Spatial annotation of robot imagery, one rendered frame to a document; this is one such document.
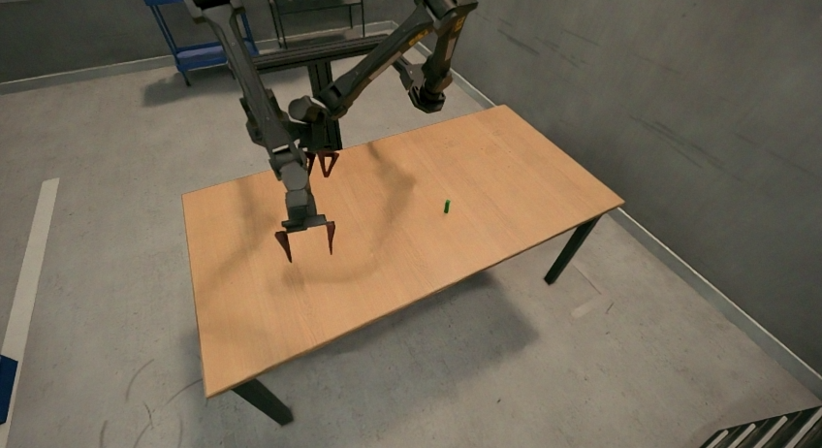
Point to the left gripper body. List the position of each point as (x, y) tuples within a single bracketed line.
[(317, 145)]

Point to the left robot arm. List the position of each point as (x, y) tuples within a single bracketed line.
[(312, 110)]

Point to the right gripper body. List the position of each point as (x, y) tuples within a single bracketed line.
[(296, 225)]

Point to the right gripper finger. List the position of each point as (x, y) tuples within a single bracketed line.
[(283, 239), (330, 227)]

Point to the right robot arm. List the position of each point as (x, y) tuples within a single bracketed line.
[(223, 21)]

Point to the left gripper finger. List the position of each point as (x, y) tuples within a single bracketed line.
[(321, 156), (311, 158)]

